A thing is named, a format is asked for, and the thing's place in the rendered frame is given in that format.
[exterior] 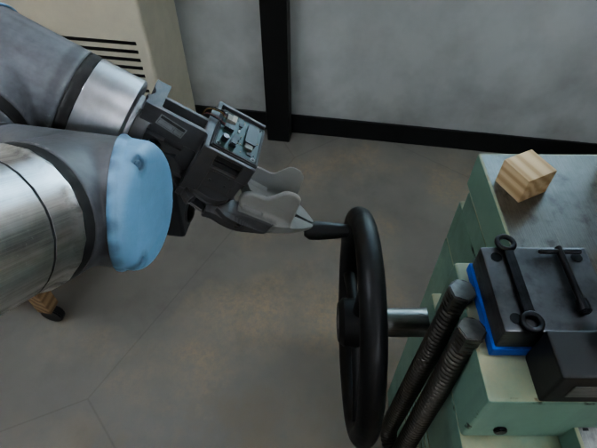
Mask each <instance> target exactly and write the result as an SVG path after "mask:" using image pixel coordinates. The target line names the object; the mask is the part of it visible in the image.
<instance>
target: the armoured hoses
mask: <svg viewBox="0 0 597 448"><path fill-rule="evenodd" d="M475 296H476V292H475V289H474V287H473V286H472V285H471V283H468V282H467V281H465V280H459V279H456V280H454V281H452V282H451V283H450V285H449V286H448V288H447V291H446V292H445V294H444V296H443V298H442V302H441V304H440V306H439V307H438V309H437V311H436V313H435V316H434V319H433V320H432V323H430V326H429V328H428V330H427V332H426V335H425V337H424V339H423V340H422V342H421V344H420V346H419V348H418V351H417V353H416V355H415V356H414V358H413V360H412V362H411V364H410V367H409V369H408V371H407V372H406V374H405V376H404V378H403V380H402V383H401V385H400V387H399V388H398V390H397V392H396V394H395V396H394V399H393V401H392V403H391V404H390V406H389V408H388V410H387V412H386V415H385V417H384V419H383V424H382V428H381V431H380V437H381V438H380V439H381V442H382V446H383V448H416V447H417V445H418V443H419V441H420V440H421V439H422V437H423V435H424V434H425V432H426V431H427V429H428V428H429V426H430V425H431V423H432V421H433V420H434V418H435V416H436V415H437V413H438V411H440V409H441V408H442V406H443V403H445V400H446V399H447V397H448V396H449V394H450V391H452V389H453V386H455V383H456V382H457V379H458V377H459V375H460V373H461V371H463V368H464V367H465V364H466V361H468V358H469V357H470V356H471V354H472V353H473V351H474V350H475V349H476V348H478V347H479V345H480V344H481V343H482V342H483V340H484V339H485V337H486V334H487V332H486V329H485V326H484V325H483V324H482V323H481V322H480V321H479V320H478V319H474V318H472V317H463V319H461V320H460V321H459V324H458V326H457V328H456V329H455V331H454V327H456V324H457V323H458V320H459V317H460V316H461V315H462V313H463V311H464V310H465V308H466V307H467V306H468V305H469V304H470V303H472V302H473V300H474V298H475ZM452 331H454V332H453V334H452ZM451 334H452V336H451ZM450 336H451V338H450ZM448 340H449V343H448ZM447 343H448V344H447ZM446 345H447V346H446ZM445 346H446V347H445ZM443 350H444V351H443ZM442 352H443V353H442ZM439 357H440V359H439ZM438 360H439V361H438ZM437 362H438V363H437ZM436 363H437V364H436ZM431 372H432V373H431ZM430 374H431V376H430ZM429 376H430V377H429ZM428 377H429V380H427V379H428ZM426 381H427V383H426ZM425 384H426V385H425ZM424 385H425V387H424ZM423 387H424V388H423ZM422 388H423V391H422V392H421V394H420V396H419V398H418V400H417V402H416V403H415V405H414V407H413V409H412V411H411V412H410V415H409V417H408V419H407V420H406V422H405V423H404V426H403V427H402V430H401V432H400V434H399V435H398V436H397V431H398V429H399V427H400V426H401V424H402V423H403V421H404V419H405V417H406V416H407V414H408V412H409V410H410V408H411V406H412V405H413V404H414V402H415V400H416V399H417V397H418V394H419V393H420V391H421V389H422Z"/></svg>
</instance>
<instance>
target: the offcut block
mask: <svg viewBox="0 0 597 448"><path fill-rule="evenodd" d="M556 172H557V170H556V169H554V168H553V167H552V166H551V165H550V164H549V163H548V162H547V161H546V160H544V159H543V158H542V157H541V156H539V155H538V154H537V153H536V152H535V151H533V150H532V149H531V150H528V151H526V152H523V153H520V154H519V155H516V156H512V157H509V158H507V159H505V160H504V162H503V164H502V166H501V169H500V171H499V173H498V175H497V178H496V182H497V183H498V184H499V185H500V186H501V187H502V188H503V189H504V190H505V191H506V192H507V193H508V194H509V195H510V196H512V197H513V198H514V199H515V200H516V201H517V202H518V203H519V202H521V201H524V200H526V199H529V198H531V197H533V196H536V195H539V194H541V193H544V192H545V191H546V189H547V188H548V186H549V184H550V182H551V181H552V179H553V176H554V175H555V173H556Z"/></svg>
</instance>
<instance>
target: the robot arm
mask: <svg viewBox="0 0 597 448"><path fill-rule="evenodd" d="M146 89H147V81H145V80H143V79H141V78H139V77H138V76H135V75H134V74H132V73H130V72H128V71H126V70H125V69H123V68H120V67H118V66H117V65H115V64H113V63H112V62H110V61H108V60H105V59H103V58H101V57H100V56H99V55H97V54H95V53H93V52H90V51H89V50H87V49H85V48H83V47H82V46H80V45H78V44H76V43H74V42H72V41H70V40H68V39H66V38H65V37H63V36H61V35H59V34H57V33H55V32H53V31H51V30H50V29H48V28H46V27H44V26H42V25H40V24H38V23H36V22H34V21H33V20H31V19H29V18H27V17H25V16H23V15H21V14H19V13H18V12H17V11H16V10H15V9H14V8H12V7H11V6H10V5H8V4H4V3H1V2H0V316H1V315H3V314H4V313H6V312H8V311H10V310H11V309H13V308H16V307H17V306H19V305H20V304H22V303H23V302H25V301H27V300H29V299H31V298H33V297H34V296H36V295H37V294H39V293H43V292H49V291H51V290H53V289H55V288H57V287H59V286H61V285H63V284H64V283H66V282H68V281H70V280H71V279H73V278H75V277H77V276H79V275H81V274H82V273H83V272H84V271H86V270H88V269H89V268H92V267H96V266H106V267H111V268H114V269H115V270H116V271H119V272H124V271H126V270H133V271H135V270H141V269H143V268H145V267H147V266H148V265H149V264H150V263H151V262H152V261H153V260H154V259H155V258H156V256H157V255H158V253H159V252H160V251H161V249H162V247H163V243H164V241H165V238H166V236H167V235H168V236H185V235H186V233H187V230H188V227H189V225H190V223H191V221H192V219H193V218H194V216H195V209H196V210H198V211H200V212H202V213H201V215H202V216H203V217H206V218H209V219H211V220H214V221H215V222H217V223H218V224H219V225H221V226H223V227H225V228H229V229H232V230H234V231H239V232H247V233H256V234H265V233H274V234H284V233H296V232H301V231H306V230H309V229H310V228H311V227H312V226H313V220H312V219H311V217H310V216H309V215H308V213H307V212H306V211H305V209H304V208H303V207H302V206H301V205H300V202H301V199H300V197H299V195H298V193H299V190H300V187H301V185H302V182H303V179H304V176H303V173H302V172H301V171H300V170H299V169H297V168H294V167H288V168H285V169H283V170H281V171H279V172H269V171H267V170H265V169H263V168H261V167H259V166H258V162H259V156H260V151H261V148H262V143H263V139H264V136H265V131H264V130H265V128H266V126H265V125H263V124H262V123H260V122H258V121H256V120H254V119H253V118H251V117H249V116H246V115H245V114H244V113H242V112H240V111H238V110H236V109H234V108H232V107H230V106H228V105H227V104H225V103H224V102H222V101H220V102H219V104H218V106H217V107H216V108H214V107H207V108H206V109H205V110H204V111H203V113H202V114H201V115H200V114H198V113H196V112H195V111H194V110H192V109H190V108H187V107H185V106H183V105H181V104H180V103H178V102H177V101H175V100H172V99H170V98H168V97H167V96H168V94H169V92H170V90H171V86H169V85H168V84H166V83H164V82H162V81H160V80H157V82H156V84H155V87H154V90H153V91H152V93H151V94H150V93H149V94H148V95H147V97H145V96H144V95H145V92H146ZM207 109H212V111H211V112H210V113H208V112H206V113H204V112H205V111H206V110H207ZM231 112H232V113H231ZM233 113H234V114H233ZM204 115H210V117H209V118H207V117H205V116H204ZM244 119H245V120H244ZM247 121H248V122H247ZM239 189H241V191H242V193H241V195H240V196H239V202H237V201H235V195H236V193H237V192H238V191H239Z"/></svg>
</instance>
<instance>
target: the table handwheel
mask: <svg viewBox="0 0 597 448"><path fill-rule="evenodd" d="M344 224H348V225H349V237H342V238H341V247H340V260H339V280H338V305H337V336H338V342H339V365H340V380H341V392H342V402H343V410H344V417H345V423H346V431H347V433H348V436H349V439H350V441H351V442H352V444H353V445H354V446H355V447H357V448H371V447H372V446H373V445H374V444H375V443H376V442H377V441H378V437H379V434H380V431H381V428H382V424H383V419H384V414H385V408H386V389H387V371H388V337H425V335H426V332H427V330H428V328H429V326H430V322H429V317H428V313H427V308H388V307H387V300H386V277H385V268H384V261H383V254H382V248H381V243H380V238H379V234H378V228H377V225H376V222H375V220H374V218H373V216H372V214H371V213H370V211H369V210H367V209H366V208H364V207H361V206H356V207H354V208H352V209H351V210H350V211H349V212H348V213H347V215H346V218H345V222H344ZM357 278H358V290H357Z"/></svg>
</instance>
